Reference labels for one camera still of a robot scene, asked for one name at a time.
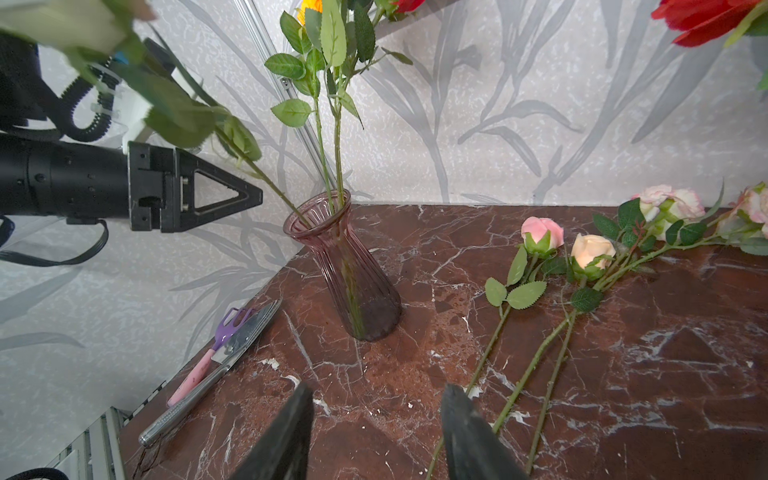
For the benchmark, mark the dark glass cup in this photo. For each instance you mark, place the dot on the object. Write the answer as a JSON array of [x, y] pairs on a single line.
[[366, 300]]

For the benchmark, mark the orange rose stem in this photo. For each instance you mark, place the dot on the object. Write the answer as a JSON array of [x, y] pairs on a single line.
[[302, 68]]

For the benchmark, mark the green stem small red rose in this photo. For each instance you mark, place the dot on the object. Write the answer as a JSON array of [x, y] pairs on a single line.
[[395, 10]]

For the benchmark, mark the white rose stem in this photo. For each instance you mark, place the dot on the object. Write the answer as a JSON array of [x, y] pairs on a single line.
[[89, 32]]

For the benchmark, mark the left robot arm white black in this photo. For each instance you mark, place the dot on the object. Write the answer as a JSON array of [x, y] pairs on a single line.
[[52, 167]]

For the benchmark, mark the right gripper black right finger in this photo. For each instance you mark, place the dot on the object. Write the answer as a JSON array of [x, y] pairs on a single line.
[[472, 449]]

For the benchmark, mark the purple toy rake pink handle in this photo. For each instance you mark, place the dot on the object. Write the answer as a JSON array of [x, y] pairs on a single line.
[[227, 327]]

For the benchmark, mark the small pink bud spray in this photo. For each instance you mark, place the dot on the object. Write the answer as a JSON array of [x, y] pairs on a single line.
[[662, 219]]

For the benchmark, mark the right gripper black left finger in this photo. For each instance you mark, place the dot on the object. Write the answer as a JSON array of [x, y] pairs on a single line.
[[282, 452]]

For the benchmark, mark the peach rosebud stem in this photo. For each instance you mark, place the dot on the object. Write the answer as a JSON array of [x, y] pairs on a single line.
[[583, 265]]

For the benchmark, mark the pink rosebud stem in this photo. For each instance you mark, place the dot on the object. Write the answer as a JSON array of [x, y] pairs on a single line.
[[542, 237]]

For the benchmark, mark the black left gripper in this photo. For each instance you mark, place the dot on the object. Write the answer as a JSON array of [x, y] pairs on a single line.
[[175, 191]]

